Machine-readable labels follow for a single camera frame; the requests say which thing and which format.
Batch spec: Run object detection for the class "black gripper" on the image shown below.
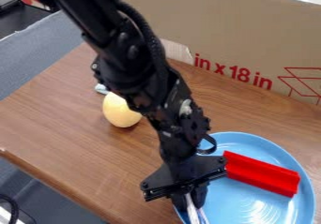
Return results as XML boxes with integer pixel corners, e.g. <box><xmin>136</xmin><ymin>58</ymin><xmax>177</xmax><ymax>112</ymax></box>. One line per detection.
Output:
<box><xmin>140</xmin><ymin>134</ymin><xmax>227</xmax><ymax>212</ymax></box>

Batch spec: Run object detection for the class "white toothpaste tube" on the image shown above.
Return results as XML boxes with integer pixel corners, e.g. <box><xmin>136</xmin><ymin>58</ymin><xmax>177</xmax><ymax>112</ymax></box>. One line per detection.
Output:
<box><xmin>185</xmin><ymin>194</ymin><xmax>210</xmax><ymax>224</ymax></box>

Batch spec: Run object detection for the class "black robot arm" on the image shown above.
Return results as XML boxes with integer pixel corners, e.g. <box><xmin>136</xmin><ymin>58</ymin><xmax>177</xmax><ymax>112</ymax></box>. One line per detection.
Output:
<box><xmin>39</xmin><ymin>0</ymin><xmax>226</xmax><ymax>211</ymax></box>

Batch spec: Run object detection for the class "blue plate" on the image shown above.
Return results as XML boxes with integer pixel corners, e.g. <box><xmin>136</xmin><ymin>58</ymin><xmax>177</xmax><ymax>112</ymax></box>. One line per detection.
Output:
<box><xmin>177</xmin><ymin>131</ymin><xmax>316</xmax><ymax>224</ymax></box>

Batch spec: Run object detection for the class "light blue folded cloth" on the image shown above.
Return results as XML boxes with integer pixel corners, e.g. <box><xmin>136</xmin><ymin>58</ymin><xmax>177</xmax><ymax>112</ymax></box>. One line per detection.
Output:
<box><xmin>94</xmin><ymin>83</ymin><xmax>110</xmax><ymax>95</ymax></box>

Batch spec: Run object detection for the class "red plastic block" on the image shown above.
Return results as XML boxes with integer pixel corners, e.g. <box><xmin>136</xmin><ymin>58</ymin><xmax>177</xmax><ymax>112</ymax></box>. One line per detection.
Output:
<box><xmin>223</xmin><ymin>151</ymin><xmax>301</xmax><ymax>198</ymax></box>

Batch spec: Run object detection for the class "yellow lemon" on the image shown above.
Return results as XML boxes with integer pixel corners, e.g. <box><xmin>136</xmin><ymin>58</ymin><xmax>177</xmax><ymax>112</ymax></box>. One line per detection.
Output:
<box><xmin>103</xmin><ymin>92</ymin><xmax>142</xmax><ymax>127</ymax></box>

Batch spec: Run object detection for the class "cardboard box with red print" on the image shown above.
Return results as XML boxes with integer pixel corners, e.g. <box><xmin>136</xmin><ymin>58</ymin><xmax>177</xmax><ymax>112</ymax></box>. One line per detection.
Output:
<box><xmin>123</xmin><ymin>0</ymin><xmax>321</xmax><ymax>107</ymax></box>

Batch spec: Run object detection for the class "grey fabric partition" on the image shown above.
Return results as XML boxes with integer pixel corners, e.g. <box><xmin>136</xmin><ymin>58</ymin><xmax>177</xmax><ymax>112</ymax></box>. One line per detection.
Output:
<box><xmin>0</xmin><ymin>11</ymin><xmax>83</xmax><ymax>101</ymax></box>

